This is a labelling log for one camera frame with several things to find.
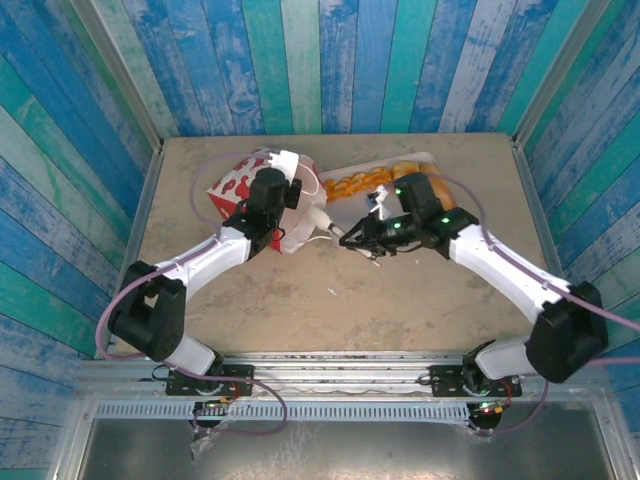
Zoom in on clear crumpled plastic scrap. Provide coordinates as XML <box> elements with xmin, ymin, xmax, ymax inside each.
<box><xmin>188</xmin><ymin>424</ymin><xmax>229</xmax><ymax>462</ymax></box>

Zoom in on black round mount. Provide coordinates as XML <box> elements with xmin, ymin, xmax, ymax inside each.
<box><xmin>468</xmin><ymin>412</ymin><xmax>502</xmax><ymax>437</ymax></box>
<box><xmin>188</xmin><ymin>413</ymin><xmax>222</xmax><ymax>437</ymax></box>

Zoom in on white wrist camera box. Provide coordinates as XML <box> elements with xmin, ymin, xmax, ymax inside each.
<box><xmin>263</xmin><ymin>148</ymin><xmax>301</xmax><ymax>177</ymax></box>
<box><xmin>366</xmin><ymin>183</ymin><xmax>397</xmax><ymax>221</ymax></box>

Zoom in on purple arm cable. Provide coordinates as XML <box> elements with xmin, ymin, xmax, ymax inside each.
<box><xmin>424</xmin><ymin>172</ymin><xmax>640</xmax><ymax>437</ymax></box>
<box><xmin>94</xmin><ymin>152</ymin><xmax>290</xmax><ymax>436</ymax></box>

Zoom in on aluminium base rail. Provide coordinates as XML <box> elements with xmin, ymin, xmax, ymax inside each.
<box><xmin>74</xmin><ymin>351</ymin><xmax>615</xmax><ymax>401</ymax></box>

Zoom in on steel sheet panel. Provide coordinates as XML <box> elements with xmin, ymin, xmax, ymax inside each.
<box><xmin>74</xmin><ymin>417</ymin><xmax>619</xmax><ymax>480</ymax></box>

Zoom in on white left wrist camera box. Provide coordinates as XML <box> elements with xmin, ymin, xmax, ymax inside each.
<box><xmin>263</xmin><ymin>148</ymin><xmax>301</xmax><ymax>177</ymax></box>

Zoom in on metal corner post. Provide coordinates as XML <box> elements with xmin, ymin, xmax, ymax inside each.
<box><xmin>512</xmin><ymin>0</ymin><xmax>615</xmax><ymax>147</ymax></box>
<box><xmin>69</xmin><ymin>0</ymin><xmax>165</xmax><ymax>151</ymax></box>

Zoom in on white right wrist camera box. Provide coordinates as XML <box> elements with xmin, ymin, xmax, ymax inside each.
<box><xmin>366</xmin><ymin>183</ymin><xmax>397</xmax><ymax>221</ymax></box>

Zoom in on grey slotted cable duct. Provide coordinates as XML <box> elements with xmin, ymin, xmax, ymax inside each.
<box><xmin>93</xmin><ymin>401</ymin><xmax>474</xmax><ymax>426</ymax></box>

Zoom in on small circuit board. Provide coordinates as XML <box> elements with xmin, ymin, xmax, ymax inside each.
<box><xmin>192</xmin><ymin>397</ymin><xmax>237</xmax><ymax>417</ymax></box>
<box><xmin>474</xmin><ymin>399</ymin><xmax>512</xmax><ymax>417</ymax></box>

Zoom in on red white paper bag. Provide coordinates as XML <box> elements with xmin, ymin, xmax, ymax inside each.
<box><xmin>205</xmin><ymin>147</ymin><xmax>331</xmax><ymax>256</ymax></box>

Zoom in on aluminium table side rail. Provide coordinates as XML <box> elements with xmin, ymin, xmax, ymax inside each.
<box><xmin>513</xmin><ymin>139</ymin><xmax>569</xmax><ymax>284</ymax></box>
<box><xmin>93</xmin><ymin>142</ymin><xmax>166</xmax><ymax>360</ymax></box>

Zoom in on white square tray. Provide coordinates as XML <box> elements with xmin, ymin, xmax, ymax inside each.
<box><xmin>317</xmin><ymin>151</ymin><xmax>462</xmax><ymax>237</ymax></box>

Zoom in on orange braided pastry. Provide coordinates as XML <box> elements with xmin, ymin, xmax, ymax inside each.
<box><xmin>323</xmin><ymin>166</ymin><xmax>392</xmax><ymax>202</ymax></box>

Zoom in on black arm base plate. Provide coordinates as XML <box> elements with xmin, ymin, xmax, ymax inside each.
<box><xmin>429</xmin><ymin>364</ymin><xmax>523</xmax><ymax>399</ymax></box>
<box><xmin>166</xmin><ymin>366</ymin><xmax>255</xmax><ymax>399</ymax></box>

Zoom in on square golden bun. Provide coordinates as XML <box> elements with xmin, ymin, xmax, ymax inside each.
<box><xmin>391</xmin><ymin>160</ymin><xmax>422</xmax><ymax>182</ymax></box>

